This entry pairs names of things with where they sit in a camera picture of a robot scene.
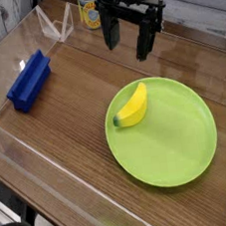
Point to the clear acrylic corner bracket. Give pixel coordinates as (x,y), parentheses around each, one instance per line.
(57,30)

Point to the green round plate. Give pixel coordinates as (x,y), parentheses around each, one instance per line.
(173,144)

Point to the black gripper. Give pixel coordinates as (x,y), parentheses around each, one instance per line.
(150,11)

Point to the yellow labelled tin can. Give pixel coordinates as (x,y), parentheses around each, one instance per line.
(89,14)

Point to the blue plastic block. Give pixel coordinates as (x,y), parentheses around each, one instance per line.
(28,84)

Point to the yellow toy banana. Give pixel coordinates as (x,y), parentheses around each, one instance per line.
(134,110)

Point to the clear acrylic tray wall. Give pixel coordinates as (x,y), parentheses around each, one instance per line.
(58,194)

